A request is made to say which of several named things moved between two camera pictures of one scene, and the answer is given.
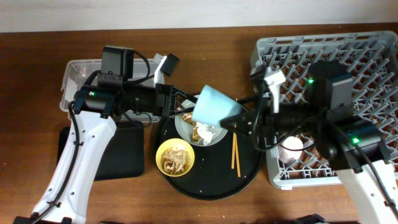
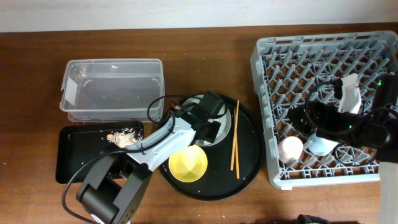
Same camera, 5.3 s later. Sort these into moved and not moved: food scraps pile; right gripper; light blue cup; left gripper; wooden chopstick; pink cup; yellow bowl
Moved: left gripper; yellow bowl; food scraps pile; right gripper; light blue cup
Not moved: pink cup; wooden chopstick
